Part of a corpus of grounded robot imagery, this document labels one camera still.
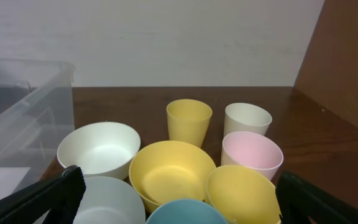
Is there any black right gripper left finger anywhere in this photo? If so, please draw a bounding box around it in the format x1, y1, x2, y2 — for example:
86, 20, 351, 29
0, 166, 86, 223

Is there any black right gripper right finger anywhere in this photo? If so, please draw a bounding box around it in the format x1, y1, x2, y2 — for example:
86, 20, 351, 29
275, 170, 358, 224

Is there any clear plastic storage container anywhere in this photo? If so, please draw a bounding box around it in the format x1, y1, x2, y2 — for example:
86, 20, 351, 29
0, 58, 75, 193

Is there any light grey bowl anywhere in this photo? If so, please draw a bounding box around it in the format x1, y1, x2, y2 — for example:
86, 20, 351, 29
73, 177, 146, 224

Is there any yellow cup near gripper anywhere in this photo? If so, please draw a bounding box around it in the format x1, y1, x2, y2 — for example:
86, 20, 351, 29
206, 165, 281, 224

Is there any white bowl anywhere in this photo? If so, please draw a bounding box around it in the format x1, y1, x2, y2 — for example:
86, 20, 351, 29
57, 121, 141, 180

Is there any pink cup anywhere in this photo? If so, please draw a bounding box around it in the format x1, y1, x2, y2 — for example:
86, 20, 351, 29
221, 131, 284, 180

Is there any cream white cup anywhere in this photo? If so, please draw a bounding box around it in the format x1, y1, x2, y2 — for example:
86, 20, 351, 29
223, 103, 273, 137

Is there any yellow bowl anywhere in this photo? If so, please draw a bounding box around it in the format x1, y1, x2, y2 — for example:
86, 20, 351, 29
129, 141, 216, 213

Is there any light blue cup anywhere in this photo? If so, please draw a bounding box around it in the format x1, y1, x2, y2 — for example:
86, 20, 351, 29
145, 199, 228, 224

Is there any yellow cup upright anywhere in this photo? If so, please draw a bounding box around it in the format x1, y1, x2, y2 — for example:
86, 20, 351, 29
166, 99, 213, 147

